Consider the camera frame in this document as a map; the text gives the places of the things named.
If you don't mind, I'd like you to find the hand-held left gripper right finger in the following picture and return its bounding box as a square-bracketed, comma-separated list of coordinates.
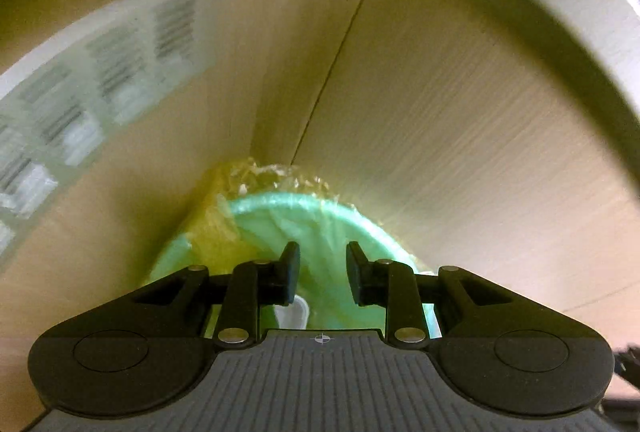
[346, 241, 538, 345]

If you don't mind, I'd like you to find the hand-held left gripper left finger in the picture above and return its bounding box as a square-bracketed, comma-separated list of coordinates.
[107, 241, 302, 347]

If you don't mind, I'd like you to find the green plastic-wrapped round item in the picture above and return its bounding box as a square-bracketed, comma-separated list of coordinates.
[145, 192, 443, 338]

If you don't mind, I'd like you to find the white crumpled tissue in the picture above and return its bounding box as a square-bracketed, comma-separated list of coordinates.
[272, 295, 312, 330]

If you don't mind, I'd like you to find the yellow clear plastic bag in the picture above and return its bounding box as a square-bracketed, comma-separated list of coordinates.
[185, 156, 361, 278]

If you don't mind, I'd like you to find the cardboard box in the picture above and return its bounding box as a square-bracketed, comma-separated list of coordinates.
[0, 0, 640, 432]

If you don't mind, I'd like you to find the sheet of barcode labels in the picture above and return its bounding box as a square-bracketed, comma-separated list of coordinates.
[0, 0, 216, 258]

